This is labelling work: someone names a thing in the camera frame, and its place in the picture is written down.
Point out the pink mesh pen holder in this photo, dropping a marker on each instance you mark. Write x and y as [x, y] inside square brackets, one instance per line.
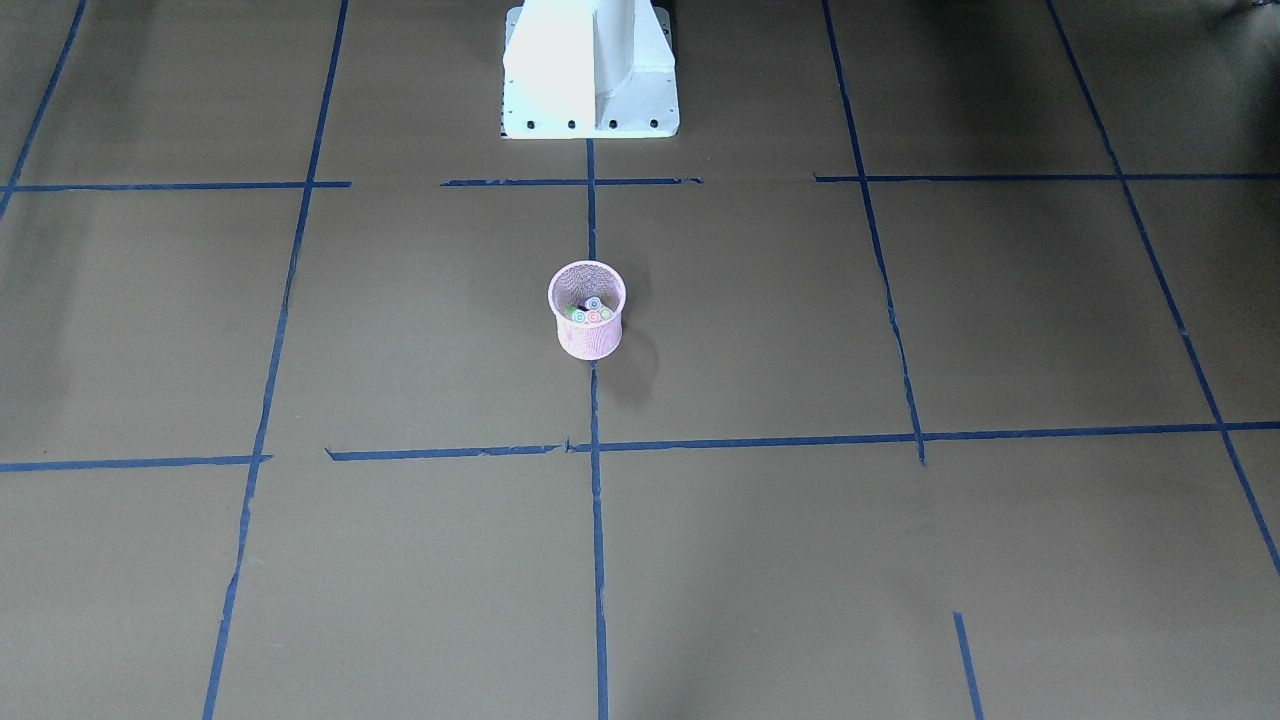
[578, 281]

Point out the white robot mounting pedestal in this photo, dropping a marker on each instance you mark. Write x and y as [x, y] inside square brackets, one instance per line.
[589, 69]

